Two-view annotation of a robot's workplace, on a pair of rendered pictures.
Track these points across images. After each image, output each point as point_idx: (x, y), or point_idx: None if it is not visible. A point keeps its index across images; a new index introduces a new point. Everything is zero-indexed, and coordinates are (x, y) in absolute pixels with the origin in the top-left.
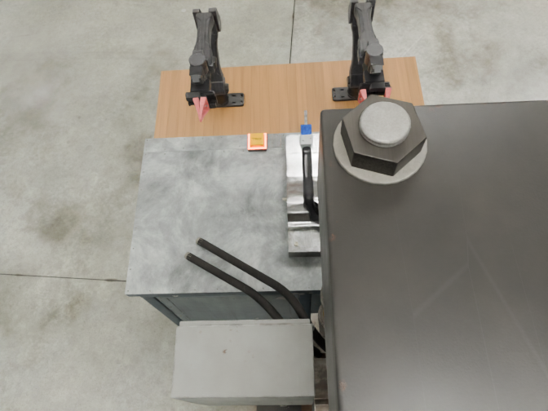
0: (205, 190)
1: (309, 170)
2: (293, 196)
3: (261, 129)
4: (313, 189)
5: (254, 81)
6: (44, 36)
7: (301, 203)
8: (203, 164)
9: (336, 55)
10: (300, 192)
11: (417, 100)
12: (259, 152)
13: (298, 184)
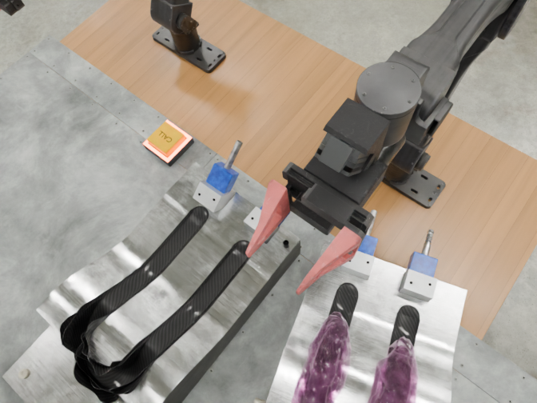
0: (36, 162)
1: (172, 254)
2: (77, 288)
3: (197, 126)
4: (126, 301)
5: (260, 45)
6: None
7: (72, 313)
8: (73, 121)
9: (479, 104)
10: (98, 289)
11: (505, 269)
12: (158, 161)
13: (121, 267)
